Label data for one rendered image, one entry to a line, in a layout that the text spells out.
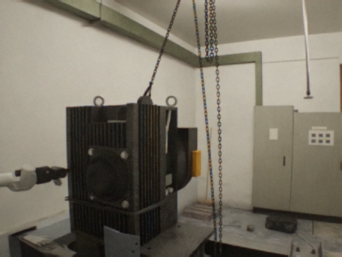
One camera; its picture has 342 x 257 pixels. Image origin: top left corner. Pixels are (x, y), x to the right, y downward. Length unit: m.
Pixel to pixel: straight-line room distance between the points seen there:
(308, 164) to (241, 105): 1.42
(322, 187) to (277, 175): 0.68
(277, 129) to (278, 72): 0.95
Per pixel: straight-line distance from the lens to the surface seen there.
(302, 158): 4.01
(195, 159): 1.51
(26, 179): 1.32
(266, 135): 4.01
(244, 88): 4.34
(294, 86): 4.24
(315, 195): 4.12
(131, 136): 1.14
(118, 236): 1.12
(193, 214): 4.03
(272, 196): 4.16
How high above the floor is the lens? 1.53
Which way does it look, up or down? 2 degrees down
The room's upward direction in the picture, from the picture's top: straight up
